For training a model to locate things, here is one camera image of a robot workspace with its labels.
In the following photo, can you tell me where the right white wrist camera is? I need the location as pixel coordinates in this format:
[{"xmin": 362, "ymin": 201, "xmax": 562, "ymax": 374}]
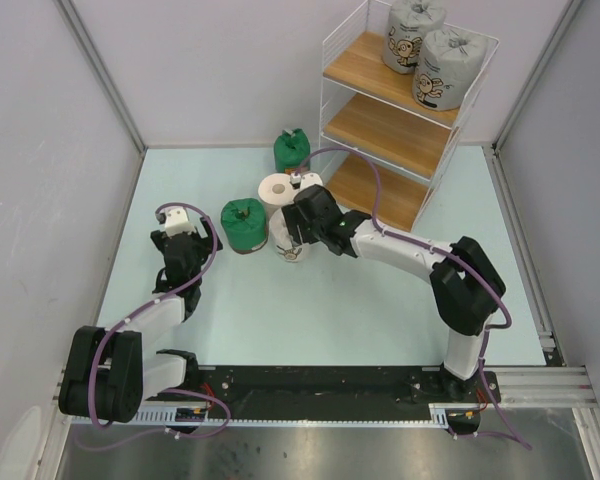
[{"xmin": 289, "ymin": 171, "xmax": 323, "ymax": 191}]

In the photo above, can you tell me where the purple cable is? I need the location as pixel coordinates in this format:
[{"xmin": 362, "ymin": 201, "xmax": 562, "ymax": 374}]
[
  {"xmin": 73, "ymin": 203, "xmax": 232, "ymax": 452},
  {"xmin": 296, "ymin": 146, "xmax": 533, "ymax": 451}
]

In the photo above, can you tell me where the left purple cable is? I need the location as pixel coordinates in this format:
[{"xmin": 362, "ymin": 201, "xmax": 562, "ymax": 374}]
[{"xmin": 73, "ymin": 203, "xmax": 232, "ymax": 452}]

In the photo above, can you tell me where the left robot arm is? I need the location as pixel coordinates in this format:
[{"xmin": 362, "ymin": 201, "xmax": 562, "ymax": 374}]
[{"xmin": 58, "ymin": 220, "xmax": 223, "ymax": 428}]

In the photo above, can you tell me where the grey wrapped roll back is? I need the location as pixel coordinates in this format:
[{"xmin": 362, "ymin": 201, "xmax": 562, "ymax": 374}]
[{"xmin": 382, "ymin": 0, "xmax": 447, "ymax": 74}]

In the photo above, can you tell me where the grey roll front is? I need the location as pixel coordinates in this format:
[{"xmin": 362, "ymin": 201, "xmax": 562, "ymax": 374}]
[{"xmin": 412, "ymin": 28, "xmax": 488, "ymax": 111}]

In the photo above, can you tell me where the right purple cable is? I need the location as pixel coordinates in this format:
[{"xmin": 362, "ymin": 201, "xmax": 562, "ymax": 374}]
[{"xmin": 296, "ymin": 146, "xmax": 533, "ymax": 451}]

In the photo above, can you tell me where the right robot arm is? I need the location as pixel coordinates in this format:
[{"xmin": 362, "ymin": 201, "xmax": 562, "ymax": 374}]
[{"xmin": 281, "ymin": 185, "xmax": 512, "ymax": 401}]

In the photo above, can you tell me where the white wire wooden shelf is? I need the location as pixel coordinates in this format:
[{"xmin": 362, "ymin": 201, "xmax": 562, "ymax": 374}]
[{"xmin": 318, "ymin": 1, "xmax": 499, "ymax": 230}]

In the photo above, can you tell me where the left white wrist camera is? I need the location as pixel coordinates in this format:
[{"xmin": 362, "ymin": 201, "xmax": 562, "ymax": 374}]
[{"xmin": 156, "ymin": 207, "xmax": 197, "ymax": 238}]

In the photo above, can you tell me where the unwrapped white paper roll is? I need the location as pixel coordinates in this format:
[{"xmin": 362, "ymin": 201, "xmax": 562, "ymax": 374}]
[{"xmin": 258, "ymin": 173, "xmax": 298, "ymax": 219}]

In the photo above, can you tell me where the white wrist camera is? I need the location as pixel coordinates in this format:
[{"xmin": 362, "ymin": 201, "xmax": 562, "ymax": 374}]
[
  {"xmin": 156, "ymin": 207, "xmax": 197, "ymax": 238},
  {"xmin": 289, "ymin": 171, "xmax": 323, "ymax": 191}
]

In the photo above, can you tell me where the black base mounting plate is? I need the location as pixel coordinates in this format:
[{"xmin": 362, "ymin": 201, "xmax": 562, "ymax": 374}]
[{"xmin": 144, "ymin": 363, "xmax": 502, "ymax": 437}]

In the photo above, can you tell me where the grey roll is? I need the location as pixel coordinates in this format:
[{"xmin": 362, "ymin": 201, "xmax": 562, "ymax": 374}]
[
  {"xmin": 412, "ymin": 28, "xmax": 488, "ymax": 111},
  {"xmin": 382, "ymin": 0, "xmax": 447, "ymax": 74}
]

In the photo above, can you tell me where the aluminium frame rail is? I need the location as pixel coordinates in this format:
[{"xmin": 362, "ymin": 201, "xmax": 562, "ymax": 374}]
[{"xmin": 487, "ymin": 367, "xmax": 597, "ymax": 409}]

